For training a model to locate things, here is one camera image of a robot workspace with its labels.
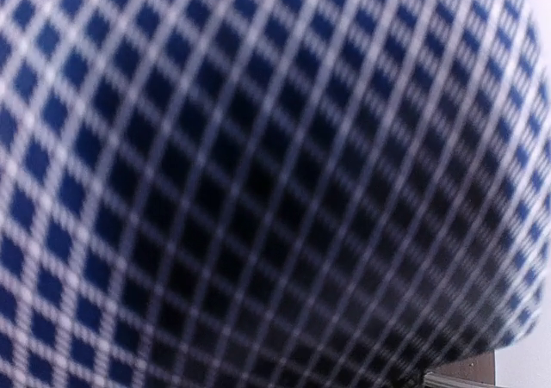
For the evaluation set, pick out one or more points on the playing card deck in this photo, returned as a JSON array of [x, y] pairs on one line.
[[268, 193]]

